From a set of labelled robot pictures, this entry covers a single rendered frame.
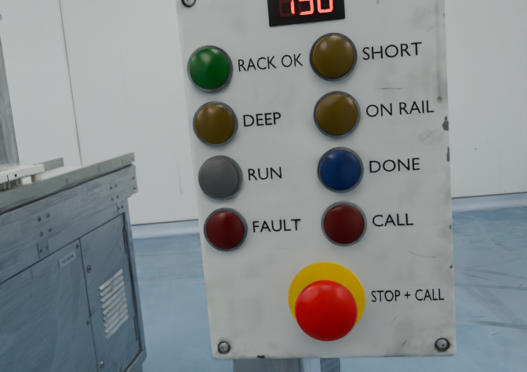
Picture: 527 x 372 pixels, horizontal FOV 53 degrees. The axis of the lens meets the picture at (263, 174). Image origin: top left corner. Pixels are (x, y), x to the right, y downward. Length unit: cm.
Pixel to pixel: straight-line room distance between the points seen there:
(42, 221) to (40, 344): 32
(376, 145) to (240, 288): 13
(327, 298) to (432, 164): 11
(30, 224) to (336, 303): 109
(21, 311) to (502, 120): 378
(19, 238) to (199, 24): 103
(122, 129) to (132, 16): 84
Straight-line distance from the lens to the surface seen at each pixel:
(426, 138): 36
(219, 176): 35
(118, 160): 183
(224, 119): 35
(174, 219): 427
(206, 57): 35
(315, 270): 37
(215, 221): 36
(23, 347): 146
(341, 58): 34
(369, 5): 35
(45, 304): 153
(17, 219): 132
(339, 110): 34
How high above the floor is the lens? 101
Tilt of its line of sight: 8 degrees down
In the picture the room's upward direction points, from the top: 5 degrees counter-clockwise
